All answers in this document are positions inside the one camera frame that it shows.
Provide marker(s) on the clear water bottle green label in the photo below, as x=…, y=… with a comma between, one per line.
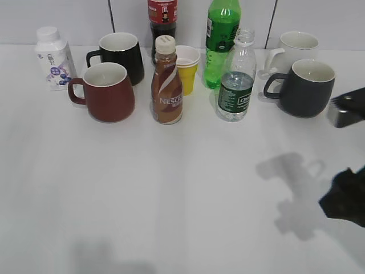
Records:
x=238, y=75

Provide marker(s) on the white mug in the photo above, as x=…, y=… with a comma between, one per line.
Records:
x=293, y=46

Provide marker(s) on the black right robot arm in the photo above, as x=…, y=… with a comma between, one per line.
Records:
x=345, y=198

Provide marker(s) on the dark red mug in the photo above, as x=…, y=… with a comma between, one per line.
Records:
x=106, y=90

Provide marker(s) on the green soda bottle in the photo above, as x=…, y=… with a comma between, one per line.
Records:
x=222, y=24

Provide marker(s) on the yellow paper cup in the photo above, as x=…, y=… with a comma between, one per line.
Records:
x=187, y=76

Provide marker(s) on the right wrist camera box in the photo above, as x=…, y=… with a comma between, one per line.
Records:
x=346, y=109

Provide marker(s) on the brown Nescafe coffee bottle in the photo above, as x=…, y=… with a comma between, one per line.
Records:
x=166, y=86

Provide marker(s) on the white purple yogurt bottle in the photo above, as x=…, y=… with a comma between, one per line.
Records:
x=55, y=58

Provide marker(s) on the dark grey mug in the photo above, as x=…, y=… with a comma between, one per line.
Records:
x=305, y=90

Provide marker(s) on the cola bottle red label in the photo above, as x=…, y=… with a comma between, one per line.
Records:
x=163, y=17

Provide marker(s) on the black mug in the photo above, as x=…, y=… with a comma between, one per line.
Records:
x=123, y=49

